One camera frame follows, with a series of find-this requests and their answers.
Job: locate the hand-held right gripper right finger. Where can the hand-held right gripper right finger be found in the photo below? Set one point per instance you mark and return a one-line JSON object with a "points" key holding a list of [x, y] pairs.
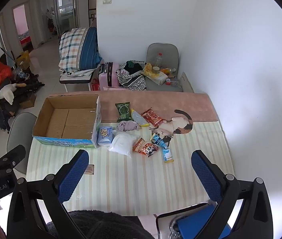
{"points": [[205, 178]]}

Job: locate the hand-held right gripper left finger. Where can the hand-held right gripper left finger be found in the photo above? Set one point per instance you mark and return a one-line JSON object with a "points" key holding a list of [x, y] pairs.
{"points": [[73, 178]]}

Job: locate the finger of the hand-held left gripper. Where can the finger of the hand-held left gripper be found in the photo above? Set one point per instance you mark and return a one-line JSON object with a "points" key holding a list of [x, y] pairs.
{"points": [[12, 155]]}

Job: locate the light blue white packet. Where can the light blue white packet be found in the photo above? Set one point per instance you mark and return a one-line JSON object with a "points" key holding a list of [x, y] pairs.
{"points": [[167, 154]]}

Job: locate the blue cartoon tissue pack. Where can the blue cartoon tissue pack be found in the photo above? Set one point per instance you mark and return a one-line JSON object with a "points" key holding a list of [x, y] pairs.
{"points": [[105, 135]]}

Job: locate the blue gold-edged packet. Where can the blue gold-edged packet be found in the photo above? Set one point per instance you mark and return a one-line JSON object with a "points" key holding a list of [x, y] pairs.
{"points": [[158, 140]]}

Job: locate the white stuffed plastic bag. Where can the white stuffed plastic bag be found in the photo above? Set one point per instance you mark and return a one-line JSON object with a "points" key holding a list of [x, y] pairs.
{"points": [[123, 143]]}

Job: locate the orange snack packet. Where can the orange snack packet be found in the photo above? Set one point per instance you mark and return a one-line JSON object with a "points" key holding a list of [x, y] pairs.
{"points": [[144, 148]]}

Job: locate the purple cloth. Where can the purple cloth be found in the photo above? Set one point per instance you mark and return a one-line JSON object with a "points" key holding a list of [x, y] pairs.
{"points": [[128, 126]]}

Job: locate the red snack packet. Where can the red snack packet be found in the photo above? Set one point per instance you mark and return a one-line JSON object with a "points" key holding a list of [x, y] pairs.
{"points": [[152, 116]]}

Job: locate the green snack packet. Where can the green snack packet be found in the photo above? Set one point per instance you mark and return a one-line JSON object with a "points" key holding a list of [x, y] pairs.
{"points": [[123, 112]]}

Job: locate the yellow packed scrub sponge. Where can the yellow packed scrub sponge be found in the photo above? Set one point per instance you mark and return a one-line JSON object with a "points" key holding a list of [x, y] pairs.
{"points": [[139, 117]]}

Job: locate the blue flat case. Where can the blue flat case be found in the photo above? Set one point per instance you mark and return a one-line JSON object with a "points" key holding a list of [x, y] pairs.
{"points": [[195, 225]]}

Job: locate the dark fuzzy cloth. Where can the dark fuzzy cloth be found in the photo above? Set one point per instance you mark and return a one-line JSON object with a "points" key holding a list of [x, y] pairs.
{"points": [[101, 225]]}

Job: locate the small brown cardboard box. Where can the small brown cardboard box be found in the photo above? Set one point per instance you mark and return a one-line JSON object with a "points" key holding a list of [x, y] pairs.
{"points": [[28, 102]]}

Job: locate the white goose plush toy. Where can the white goose plush toy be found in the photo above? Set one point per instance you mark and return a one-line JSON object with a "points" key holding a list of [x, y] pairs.
{"points": [[5, 93]]}

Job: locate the striped cat print table mat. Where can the striped cat print table mat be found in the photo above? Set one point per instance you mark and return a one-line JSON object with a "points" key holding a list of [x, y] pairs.
{"points": [[131, 184]]}

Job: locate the yellow paper bag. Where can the yellow paper bag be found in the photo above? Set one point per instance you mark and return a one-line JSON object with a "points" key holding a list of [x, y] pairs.
{"points": [[23, 59]]}

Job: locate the red carton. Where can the red carton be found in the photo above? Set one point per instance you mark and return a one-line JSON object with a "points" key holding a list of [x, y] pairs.
{"points": [[96, 86]]}

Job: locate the white leaning panel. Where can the white leaning panel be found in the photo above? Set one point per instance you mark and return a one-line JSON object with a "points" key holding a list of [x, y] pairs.
{"points": [[186, 81]]}

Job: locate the small red box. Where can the small red box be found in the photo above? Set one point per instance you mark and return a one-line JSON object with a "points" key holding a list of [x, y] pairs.
{"points": [[168, 81]]}

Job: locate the pink suitcase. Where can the pink suitcase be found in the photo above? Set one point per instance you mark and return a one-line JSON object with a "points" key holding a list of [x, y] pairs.
{"points": [[111, 76]]}

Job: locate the white tissue pack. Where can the white tissue pack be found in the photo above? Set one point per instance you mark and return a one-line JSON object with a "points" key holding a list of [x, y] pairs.
{"points": [[158, 78]]}

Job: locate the black white patterned bag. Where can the black white patterned bag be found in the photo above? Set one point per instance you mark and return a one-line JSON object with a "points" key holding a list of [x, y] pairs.
{"points": [[132, 81]]}

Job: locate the tape roll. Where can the tape roll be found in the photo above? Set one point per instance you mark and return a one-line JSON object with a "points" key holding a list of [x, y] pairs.
{"points": [[156, 69]]}

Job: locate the yellow plastic bag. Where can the yellow plastic bag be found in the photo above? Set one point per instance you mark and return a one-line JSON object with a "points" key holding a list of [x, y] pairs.
{"points": [[148, 69]]}

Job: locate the plaid bedding bag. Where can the plaid bedding bag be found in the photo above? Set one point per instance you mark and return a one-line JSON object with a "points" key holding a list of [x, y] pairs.
{"points": [[77, 48]]}

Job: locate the clear plastic bottle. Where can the clear plastic bottle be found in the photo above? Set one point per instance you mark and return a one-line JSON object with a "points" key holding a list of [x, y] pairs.
{"points": [[158, 59]]}

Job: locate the grey padded chair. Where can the grey padded chair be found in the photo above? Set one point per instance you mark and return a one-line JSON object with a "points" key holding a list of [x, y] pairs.
{"points": [[164, 48]]}

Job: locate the glass sliding door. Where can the glass sliding door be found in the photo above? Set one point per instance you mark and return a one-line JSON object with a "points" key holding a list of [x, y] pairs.
{"points": [[56, 15]]}

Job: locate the white light switch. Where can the white light switch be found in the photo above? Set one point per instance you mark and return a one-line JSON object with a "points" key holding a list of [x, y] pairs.
{"points": [[107, 0]]}

